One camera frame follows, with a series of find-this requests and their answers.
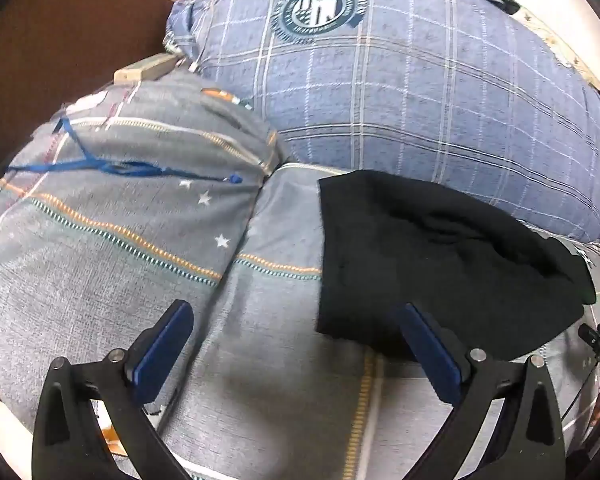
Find grey star bed sheet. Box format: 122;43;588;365
114;161;600;480

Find grey star pillow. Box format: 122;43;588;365
0;70;285;427

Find blue string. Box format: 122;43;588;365
5;116;245;186

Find brown headboard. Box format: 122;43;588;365
0;0;173;159

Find wooden bed frame block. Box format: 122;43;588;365
114;53;180;84

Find black pants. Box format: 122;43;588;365
316;170;596;361

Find blue plaid quilt bundle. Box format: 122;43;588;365
164;0;600;242

